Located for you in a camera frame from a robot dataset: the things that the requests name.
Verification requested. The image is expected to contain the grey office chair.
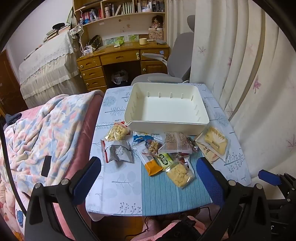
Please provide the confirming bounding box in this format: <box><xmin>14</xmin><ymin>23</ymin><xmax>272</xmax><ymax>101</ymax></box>
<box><xmin>132</xmin><ymin>15</ymin><xmax>195</xmax><ymax>85</ymax></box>

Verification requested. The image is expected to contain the white plastic storage bin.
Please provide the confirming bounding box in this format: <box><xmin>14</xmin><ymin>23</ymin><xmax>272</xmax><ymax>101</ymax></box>
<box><xmin>125</xmin><ymin>82</ymin><xmax>210</xmax><ymax>136</ymax></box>

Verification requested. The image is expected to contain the clear bag of crackers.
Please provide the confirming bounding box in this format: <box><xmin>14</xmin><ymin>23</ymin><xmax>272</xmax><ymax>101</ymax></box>
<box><xmin>104</xmin><ymin>123</ymin><xmax>130</xmax><ymax>142</ymax></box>

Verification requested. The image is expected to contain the large clear printed snack bag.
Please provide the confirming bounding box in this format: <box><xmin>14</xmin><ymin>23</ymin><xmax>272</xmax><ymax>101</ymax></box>
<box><xmin>159</xmin><ymin>132</ymin><xmax>193</xmax><ymax>154</ymax></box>

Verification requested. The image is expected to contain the wooden bookshelf hutch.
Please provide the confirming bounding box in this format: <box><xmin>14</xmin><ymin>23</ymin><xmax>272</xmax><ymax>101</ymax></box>
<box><xmin>73</xmin><ymin>1</ymin><xmax>166</xmax><ymax>47</ymax></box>

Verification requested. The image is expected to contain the yellow cake clear package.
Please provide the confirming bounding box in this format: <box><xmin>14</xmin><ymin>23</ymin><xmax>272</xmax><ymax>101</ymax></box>
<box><xmin>195</xmin><ymin>126</ymin><xmax>230</xmax><ymax>162</ymax></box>

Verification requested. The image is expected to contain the lace-covered piano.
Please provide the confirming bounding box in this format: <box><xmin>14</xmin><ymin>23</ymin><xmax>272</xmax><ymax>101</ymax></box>
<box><xmin>18</xmin><ymin>31</ymin><xmax>87</xmax><ymax>108</ymax></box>

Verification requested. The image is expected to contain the mixed nuts clear packet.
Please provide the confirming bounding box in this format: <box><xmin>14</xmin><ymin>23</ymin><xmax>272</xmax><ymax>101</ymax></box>
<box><xmin>146</xmin><ymin>140</ymin><xmax>162</xmax><ymax>155</ymax></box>

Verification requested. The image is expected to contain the black cable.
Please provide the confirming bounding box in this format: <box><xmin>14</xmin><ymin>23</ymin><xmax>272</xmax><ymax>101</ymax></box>
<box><xmin>0</xmin><ymin>117</ymin><xmax>28</xmax><ymax>217</ymax></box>

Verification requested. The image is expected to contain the black remote on blanket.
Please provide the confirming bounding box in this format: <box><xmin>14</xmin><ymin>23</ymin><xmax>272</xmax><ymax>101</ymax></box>
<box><xmin>41</xmin><ymin>155</ymin><xmax>52</xmax><ymax>177</ymax></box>

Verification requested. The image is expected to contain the floral pastel blanket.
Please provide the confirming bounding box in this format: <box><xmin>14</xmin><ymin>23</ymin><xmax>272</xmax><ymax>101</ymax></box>
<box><xmin>0</xmin><ymin>89</ymin><xmax>105</xmax><ymax>241</ymax></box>

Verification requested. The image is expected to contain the green snack packet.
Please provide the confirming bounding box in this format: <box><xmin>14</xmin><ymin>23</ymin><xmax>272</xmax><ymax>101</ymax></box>
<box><xmin>157</xmin><ymin>153</ymin><xmax>174</xmax><ymax>170</ymax></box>

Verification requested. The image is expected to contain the teal striped placemat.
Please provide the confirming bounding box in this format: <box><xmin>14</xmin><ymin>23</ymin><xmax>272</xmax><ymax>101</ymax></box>
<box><xmin>141</xmin><ymin>151</ymin><xmax>212</xmax><ymax>216</ymax></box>

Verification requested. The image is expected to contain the dark wooden door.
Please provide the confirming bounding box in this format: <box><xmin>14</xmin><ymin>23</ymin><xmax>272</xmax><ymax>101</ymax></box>
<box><xmin>0</xmin><ymin>50</ymin><xmax>28</xmax><ymax>115</ymax></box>

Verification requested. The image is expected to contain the wooden desk with drawers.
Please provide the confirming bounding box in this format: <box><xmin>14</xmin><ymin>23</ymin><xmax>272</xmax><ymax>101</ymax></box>
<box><xmin>77</xmin><ymin>42</ymin><xmax>170</xmax><ymax>92</ymax></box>

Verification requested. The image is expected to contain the blue white snack packet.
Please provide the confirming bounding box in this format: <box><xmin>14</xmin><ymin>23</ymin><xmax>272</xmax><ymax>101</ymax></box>
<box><xmin>133</xmin><ymin>132</ymin><xmax>154</xmax><ymax>143</ymax></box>

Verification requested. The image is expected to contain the doll on cardboard box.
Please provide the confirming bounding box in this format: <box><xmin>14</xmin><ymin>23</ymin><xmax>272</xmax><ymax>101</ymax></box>
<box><xmin>148</xmin><ymin>15</ymin><xmax>164</xmax><ymax>40</ymax></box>

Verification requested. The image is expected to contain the tree-patterned tablecloth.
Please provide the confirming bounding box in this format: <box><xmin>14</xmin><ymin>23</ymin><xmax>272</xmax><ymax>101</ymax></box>
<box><xmin>85</xmin><ymin>84</ymin><xmax>251</xmax><ymax>221</ymax></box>

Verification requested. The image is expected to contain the beige printed snack packet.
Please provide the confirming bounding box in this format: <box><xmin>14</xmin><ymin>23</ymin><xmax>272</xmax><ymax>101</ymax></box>
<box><xmin>197</xmin><ymin>143</ymin><xmax>219</xmax><ymax>164</ymax></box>

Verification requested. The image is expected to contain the white grey snack packet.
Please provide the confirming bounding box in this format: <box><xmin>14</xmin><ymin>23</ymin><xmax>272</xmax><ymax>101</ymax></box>
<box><xmin>101</xmin><ymin>140</ymin><xmax>133</xmax><ymax>163</ymax></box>

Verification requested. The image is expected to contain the orange white snack bar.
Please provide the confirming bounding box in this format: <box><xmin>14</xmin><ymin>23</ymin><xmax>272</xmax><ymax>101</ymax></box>
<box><xmin>135</xmin><ymin>141</ymin><xmax>163</xmax><ymax>176</ymax></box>

